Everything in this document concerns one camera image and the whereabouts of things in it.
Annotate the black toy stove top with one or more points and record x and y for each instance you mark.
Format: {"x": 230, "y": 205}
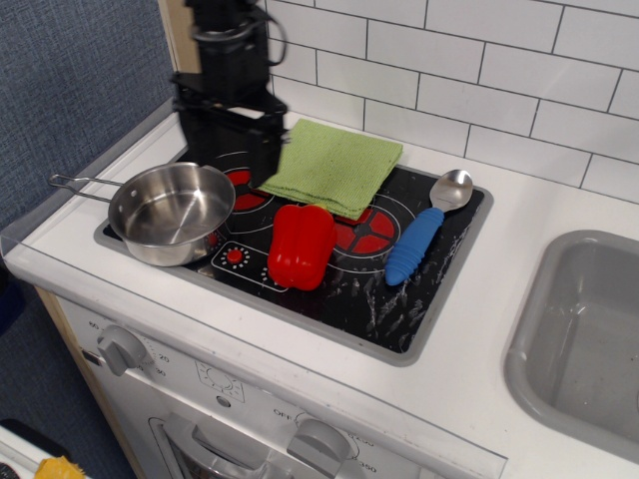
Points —
{"x": 353, "y": 305}

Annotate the blue handled metal spoon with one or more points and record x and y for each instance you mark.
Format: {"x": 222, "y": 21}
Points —
{"x": 451, "y": 191}

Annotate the grey oven door handle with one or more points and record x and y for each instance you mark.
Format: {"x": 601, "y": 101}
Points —
{"x": 211, "y": 450}

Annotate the grey right oven knob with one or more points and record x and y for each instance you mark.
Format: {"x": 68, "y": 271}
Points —
{"x": 319, "y": 446}

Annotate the grey toy sink basin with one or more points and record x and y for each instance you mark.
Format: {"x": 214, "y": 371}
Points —
{"x": 572, "y": 364}

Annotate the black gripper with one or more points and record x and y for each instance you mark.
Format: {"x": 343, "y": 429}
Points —
{"x": 234, "y": 84}

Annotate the red toy bell pepper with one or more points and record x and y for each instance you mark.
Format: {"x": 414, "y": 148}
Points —
{"x": 302, "y": 243}

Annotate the stainless steel pot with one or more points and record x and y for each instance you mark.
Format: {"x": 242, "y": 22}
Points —
{"x": 168, "y": 215}

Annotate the grey left oven knob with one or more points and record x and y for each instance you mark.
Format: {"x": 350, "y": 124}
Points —
{"x": 120, "y": 349}

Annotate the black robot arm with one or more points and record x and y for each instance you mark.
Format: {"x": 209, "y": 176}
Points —
{"x": 221, "y": 16}

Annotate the green square cloth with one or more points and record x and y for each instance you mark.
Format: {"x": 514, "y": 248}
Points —
{"x": 333, "y": 168}

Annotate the grey oven knob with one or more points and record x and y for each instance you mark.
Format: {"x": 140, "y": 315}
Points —
{"x": 319, "y": 446}
{"x": 120, "y": 349}

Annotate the yellow cloth item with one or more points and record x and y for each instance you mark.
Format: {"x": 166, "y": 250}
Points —
{"x": 58, "y": 468}

